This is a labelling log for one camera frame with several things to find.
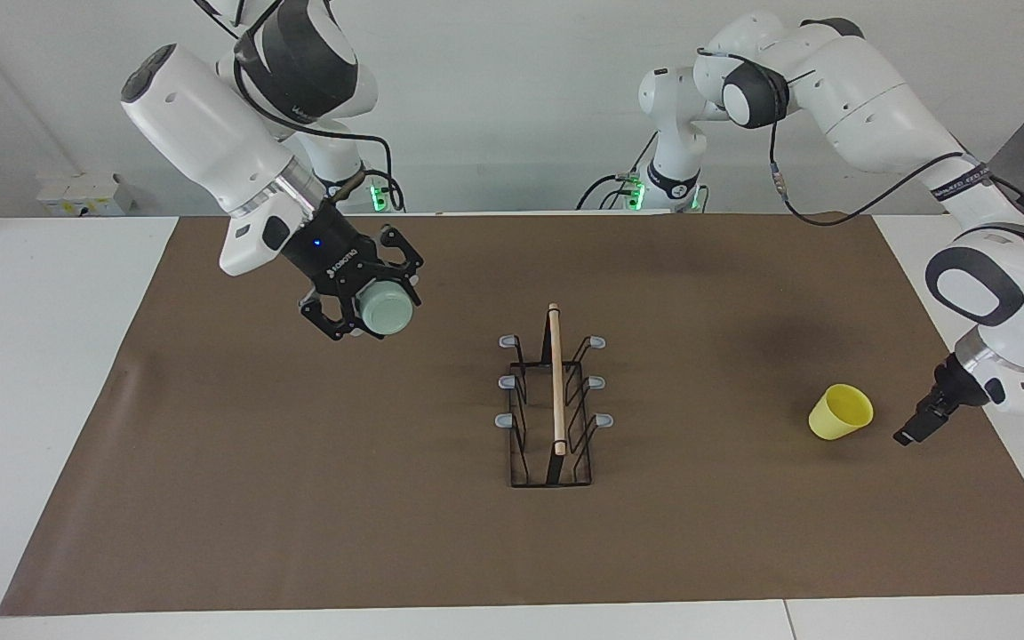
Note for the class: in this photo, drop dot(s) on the brown table mat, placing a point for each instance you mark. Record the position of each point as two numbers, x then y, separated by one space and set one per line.
299 498

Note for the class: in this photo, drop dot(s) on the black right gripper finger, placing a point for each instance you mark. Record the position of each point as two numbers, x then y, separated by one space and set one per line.
325 318
401 258

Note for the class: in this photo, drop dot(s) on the yellow plastic cup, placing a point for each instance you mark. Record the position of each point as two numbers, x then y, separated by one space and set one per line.
836 418

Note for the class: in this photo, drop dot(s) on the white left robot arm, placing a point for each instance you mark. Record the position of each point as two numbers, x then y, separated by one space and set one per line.
868 107

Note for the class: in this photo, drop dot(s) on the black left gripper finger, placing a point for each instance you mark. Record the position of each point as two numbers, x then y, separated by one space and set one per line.
932 421
919 416

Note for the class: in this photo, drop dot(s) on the white box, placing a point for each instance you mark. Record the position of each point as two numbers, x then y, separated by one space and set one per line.
85 196

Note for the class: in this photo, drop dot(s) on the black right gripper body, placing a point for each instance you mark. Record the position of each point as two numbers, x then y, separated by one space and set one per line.
334 258

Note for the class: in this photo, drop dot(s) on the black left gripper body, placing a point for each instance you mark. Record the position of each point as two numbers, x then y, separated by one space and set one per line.
964 387

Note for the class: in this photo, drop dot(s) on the pale green plastic cup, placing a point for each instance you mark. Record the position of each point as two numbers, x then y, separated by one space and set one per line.
386 309

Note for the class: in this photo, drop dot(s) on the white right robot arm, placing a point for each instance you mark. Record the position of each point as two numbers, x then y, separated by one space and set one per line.
201 124

